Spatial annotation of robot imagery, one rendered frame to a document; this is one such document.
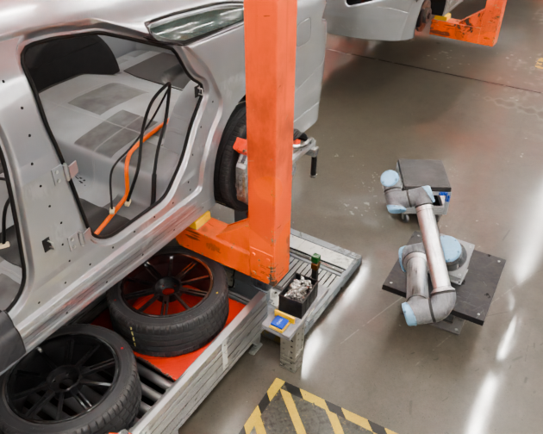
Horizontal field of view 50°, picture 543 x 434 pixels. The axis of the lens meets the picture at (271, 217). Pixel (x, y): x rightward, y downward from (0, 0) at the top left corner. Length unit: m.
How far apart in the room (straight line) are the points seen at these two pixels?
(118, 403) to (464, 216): 3.03
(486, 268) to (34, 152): 2.69
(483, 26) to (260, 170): 4.23
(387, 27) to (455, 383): 3.36
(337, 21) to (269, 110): 3.19
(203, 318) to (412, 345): 1.31
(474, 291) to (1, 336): 2.53
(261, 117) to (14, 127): 1.01
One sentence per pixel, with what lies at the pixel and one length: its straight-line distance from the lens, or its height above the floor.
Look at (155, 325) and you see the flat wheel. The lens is 3.06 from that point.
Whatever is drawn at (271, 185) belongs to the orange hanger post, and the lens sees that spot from 2.77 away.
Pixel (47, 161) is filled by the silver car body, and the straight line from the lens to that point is 2.43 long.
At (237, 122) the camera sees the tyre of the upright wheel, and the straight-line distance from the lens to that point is 3.37.
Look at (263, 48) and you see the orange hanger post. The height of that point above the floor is 1.83.
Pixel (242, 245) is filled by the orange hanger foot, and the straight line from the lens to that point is 3.16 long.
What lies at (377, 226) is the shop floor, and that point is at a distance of 4.50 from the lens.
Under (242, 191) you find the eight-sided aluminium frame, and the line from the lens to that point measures 3.38.
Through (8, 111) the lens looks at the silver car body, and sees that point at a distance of 2.32.
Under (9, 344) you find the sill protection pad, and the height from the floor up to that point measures 0.89.
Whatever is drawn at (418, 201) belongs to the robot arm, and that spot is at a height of 1.03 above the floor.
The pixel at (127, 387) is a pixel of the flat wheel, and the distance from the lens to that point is 2.84.
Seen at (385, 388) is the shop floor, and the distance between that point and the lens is 3.45.
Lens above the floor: 2.72
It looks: 37 degrees down
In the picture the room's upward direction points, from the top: straight up
